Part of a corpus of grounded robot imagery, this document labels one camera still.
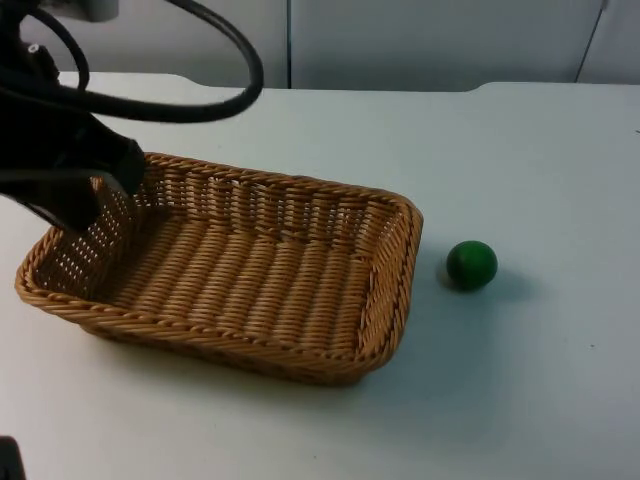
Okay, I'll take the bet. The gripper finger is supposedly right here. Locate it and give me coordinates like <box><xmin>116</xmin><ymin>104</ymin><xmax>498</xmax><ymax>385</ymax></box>
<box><xmin>111</xmin><ymin>137</ymin><xmax>147</xmax><ymax>197</ymax></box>
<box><xmin>27</xmin><ymin>173</ymin><xmax>100</xmax><ymax>233</ymax></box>

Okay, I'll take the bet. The pale brown wicker basket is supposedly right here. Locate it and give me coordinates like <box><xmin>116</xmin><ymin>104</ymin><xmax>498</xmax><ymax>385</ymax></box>
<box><xmin>14</xmin><ymin>151</ymin><xmax>424</xmax><ymax>387</ymax></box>

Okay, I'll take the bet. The green ball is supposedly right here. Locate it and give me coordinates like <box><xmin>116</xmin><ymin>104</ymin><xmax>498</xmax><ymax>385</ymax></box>
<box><xmin>445</xmin><ymin>240</ymin><xmax>499</xmax><ymax>292</ymax></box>

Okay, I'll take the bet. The thin black cable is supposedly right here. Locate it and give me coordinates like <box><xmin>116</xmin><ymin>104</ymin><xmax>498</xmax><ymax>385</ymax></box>
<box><xmin>17</xmin><ymin>6</ymin><xmax>91</xmax><ymax>96</ymax></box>

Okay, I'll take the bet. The thick black cable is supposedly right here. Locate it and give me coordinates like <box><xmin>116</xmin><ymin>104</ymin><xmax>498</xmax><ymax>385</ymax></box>
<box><xmin>0</xmin><ymin>0</ymin><xmax>265</xmax><ymax>124</ymax></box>

